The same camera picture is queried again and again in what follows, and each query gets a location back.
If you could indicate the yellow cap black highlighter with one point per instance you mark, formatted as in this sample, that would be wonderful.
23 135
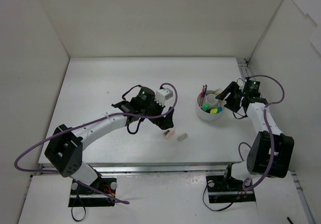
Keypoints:
213 111

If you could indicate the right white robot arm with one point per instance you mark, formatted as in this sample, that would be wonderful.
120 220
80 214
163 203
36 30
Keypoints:
271 152

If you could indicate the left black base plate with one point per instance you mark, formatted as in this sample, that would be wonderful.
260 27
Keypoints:
81 196

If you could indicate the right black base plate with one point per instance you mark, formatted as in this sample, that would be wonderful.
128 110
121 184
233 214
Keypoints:
221 190

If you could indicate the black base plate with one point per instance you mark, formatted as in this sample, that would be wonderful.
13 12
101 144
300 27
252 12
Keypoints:
81 196
221 190

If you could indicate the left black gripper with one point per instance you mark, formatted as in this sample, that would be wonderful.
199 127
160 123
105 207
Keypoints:
160 116

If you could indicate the pink white stapler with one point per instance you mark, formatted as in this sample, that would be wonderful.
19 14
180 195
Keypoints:
168 133

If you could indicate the grey eraser block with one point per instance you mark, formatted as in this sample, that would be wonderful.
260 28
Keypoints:
182 137

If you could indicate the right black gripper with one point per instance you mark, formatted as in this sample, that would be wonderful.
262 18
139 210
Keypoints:
235 97

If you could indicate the green cap black highlighter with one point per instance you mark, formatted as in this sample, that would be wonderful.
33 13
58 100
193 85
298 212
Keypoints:
204 107

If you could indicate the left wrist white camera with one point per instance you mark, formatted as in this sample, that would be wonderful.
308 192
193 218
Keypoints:
162 95

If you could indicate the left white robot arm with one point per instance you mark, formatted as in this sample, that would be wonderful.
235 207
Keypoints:
66 146

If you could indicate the blue pen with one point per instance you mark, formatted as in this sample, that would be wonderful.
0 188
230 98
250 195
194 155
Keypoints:
205 92

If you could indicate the red pen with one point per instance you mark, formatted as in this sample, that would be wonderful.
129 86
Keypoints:
201 96

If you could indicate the white divided round container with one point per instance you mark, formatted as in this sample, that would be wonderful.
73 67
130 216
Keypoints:
212 102

